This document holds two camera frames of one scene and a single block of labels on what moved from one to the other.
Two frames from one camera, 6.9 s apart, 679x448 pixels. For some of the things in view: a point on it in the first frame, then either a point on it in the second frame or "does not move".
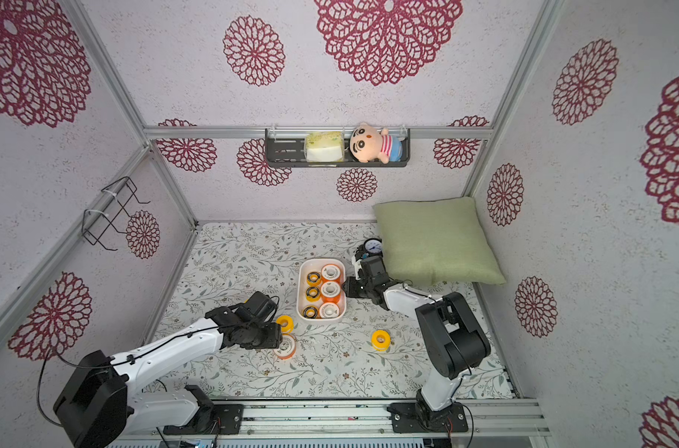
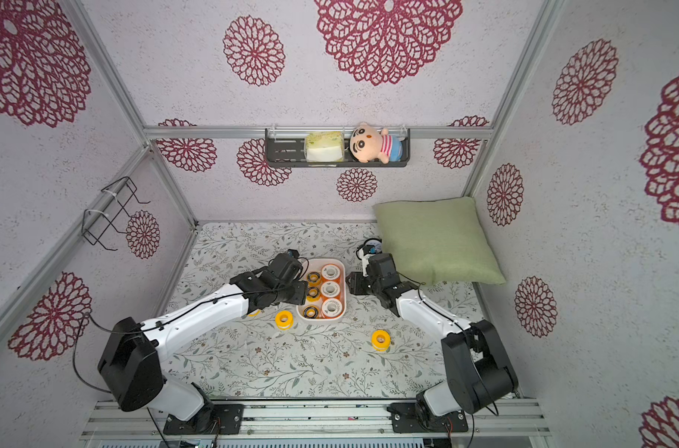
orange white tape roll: [331, 272] does not move
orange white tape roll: [287, 348] → [333, 308]
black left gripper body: [264, 337] → [294, 293]
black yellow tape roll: [312, 294] does not move
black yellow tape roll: [310, 312] does not move
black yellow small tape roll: [313, 278] does not move
